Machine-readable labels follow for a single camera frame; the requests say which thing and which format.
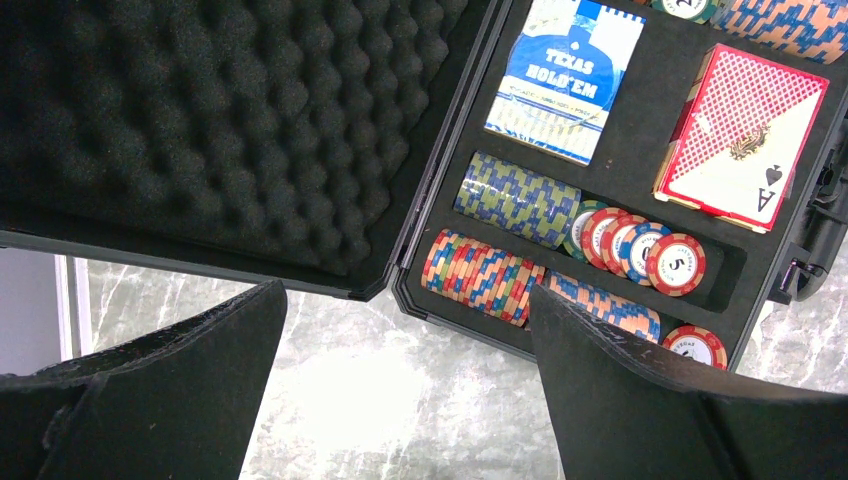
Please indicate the orange blue chip stack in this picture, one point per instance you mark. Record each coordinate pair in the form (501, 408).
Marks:
(610, 308)

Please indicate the red yellow blue chip stack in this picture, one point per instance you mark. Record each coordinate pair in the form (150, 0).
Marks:
(482, 277)

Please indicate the grey chip stack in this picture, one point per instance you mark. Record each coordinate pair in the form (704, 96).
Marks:
(811, 29)

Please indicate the green white single chip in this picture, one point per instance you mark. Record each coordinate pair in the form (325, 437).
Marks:
(697, 11)

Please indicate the blue white card deck box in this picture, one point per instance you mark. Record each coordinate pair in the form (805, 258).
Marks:
(562, 77)

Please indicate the black poker chip case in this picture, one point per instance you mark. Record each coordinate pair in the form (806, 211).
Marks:
(323, 143)

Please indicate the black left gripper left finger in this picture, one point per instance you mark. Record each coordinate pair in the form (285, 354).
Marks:
(178, 403)

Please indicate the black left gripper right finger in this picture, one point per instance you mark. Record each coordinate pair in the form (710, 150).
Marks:
(625, 408)

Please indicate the red card deck box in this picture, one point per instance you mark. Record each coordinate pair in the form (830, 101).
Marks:
(739, 137)

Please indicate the red white loose chips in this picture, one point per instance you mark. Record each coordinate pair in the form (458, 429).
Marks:
(630, 246)

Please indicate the red white single chip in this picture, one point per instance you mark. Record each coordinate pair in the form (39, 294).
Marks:
(698, 344)

